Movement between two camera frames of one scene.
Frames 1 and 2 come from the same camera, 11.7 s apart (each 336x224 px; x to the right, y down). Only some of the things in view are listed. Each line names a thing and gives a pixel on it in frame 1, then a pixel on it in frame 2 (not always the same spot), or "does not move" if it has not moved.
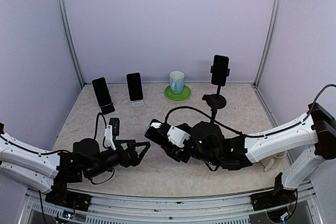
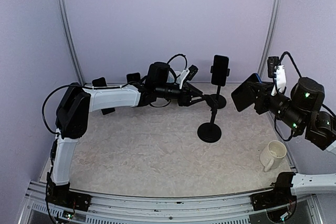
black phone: [158, 135] → [243, 96]
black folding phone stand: [107, 108] does not move
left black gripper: [133, 159] → [187, 93]
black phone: [219, 70] does not move
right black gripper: [174, 154] → [262, 104]
